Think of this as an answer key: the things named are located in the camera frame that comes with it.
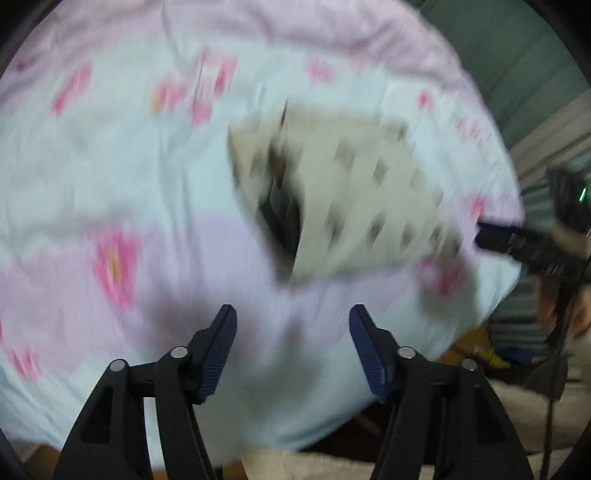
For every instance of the beige printed polo shirt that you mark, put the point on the beige printed polo shirt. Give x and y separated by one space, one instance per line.
369 194

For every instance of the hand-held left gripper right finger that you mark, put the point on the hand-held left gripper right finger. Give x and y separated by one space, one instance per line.
369 355

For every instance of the small yellow object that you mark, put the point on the small yellow object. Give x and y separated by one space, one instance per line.
494 357

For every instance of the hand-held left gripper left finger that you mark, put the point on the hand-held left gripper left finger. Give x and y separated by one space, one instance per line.
217 355

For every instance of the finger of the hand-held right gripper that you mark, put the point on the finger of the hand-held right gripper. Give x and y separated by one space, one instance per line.
521 244

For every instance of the pink floral duvet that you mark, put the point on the pink floral duvet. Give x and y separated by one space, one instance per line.
115 194

